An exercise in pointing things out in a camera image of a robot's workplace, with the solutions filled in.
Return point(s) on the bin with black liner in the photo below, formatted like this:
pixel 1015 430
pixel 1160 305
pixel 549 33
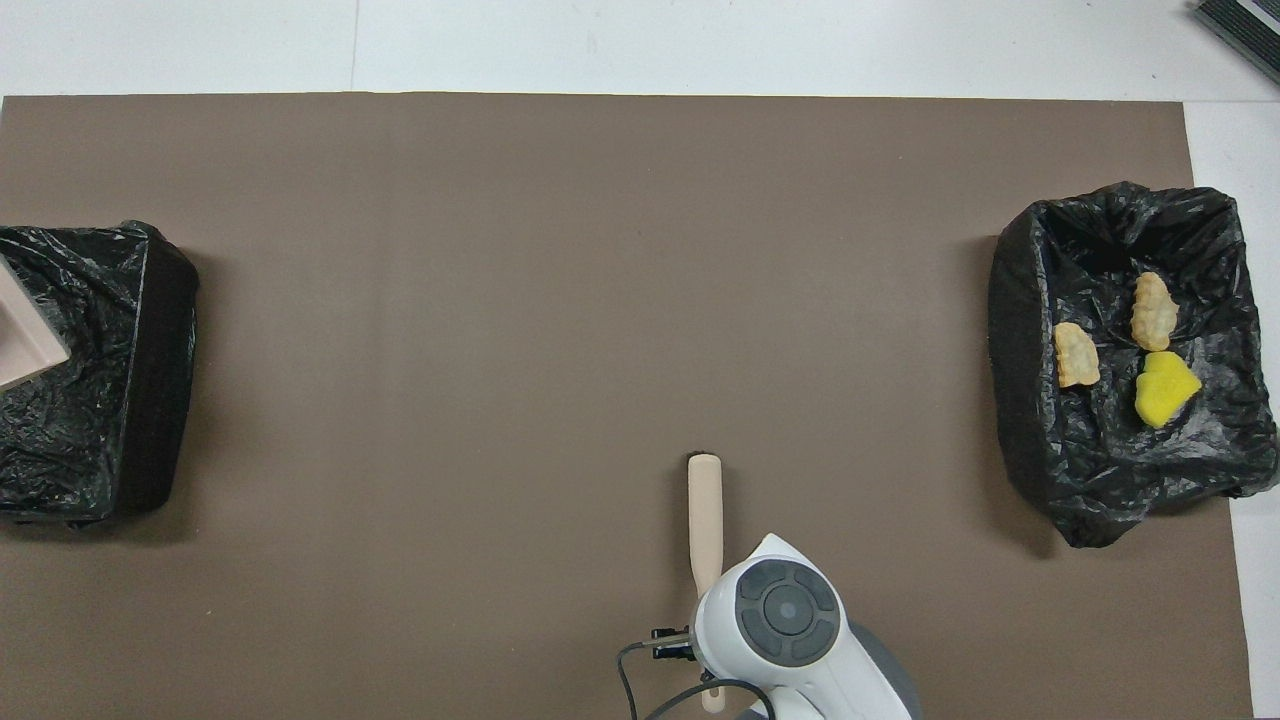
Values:
pixel 1100 470
pixel 100 440

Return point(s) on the beige plastic dustpan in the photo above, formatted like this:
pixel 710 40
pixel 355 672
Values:
pixel 25 340

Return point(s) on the tan foam scrap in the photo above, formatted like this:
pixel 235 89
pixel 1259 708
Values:
pixel 1075 356

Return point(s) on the beige hand brush black bristles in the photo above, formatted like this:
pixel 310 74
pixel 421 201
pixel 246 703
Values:
pixel 705 520

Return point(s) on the yellow sponge piece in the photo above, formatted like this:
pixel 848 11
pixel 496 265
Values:
pixel 1165 390

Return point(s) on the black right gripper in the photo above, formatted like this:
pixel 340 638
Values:
pixel 675 645

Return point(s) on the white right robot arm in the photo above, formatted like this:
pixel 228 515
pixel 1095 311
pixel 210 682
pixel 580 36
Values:
pixel 790 620

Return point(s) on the pale foam scrap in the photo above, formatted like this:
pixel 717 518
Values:
pixel 1153 312

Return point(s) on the brown table mat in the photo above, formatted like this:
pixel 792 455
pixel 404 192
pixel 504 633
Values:
pixel 500 300

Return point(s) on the dark ribbed object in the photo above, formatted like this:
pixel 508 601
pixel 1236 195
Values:
pixel 1245 25

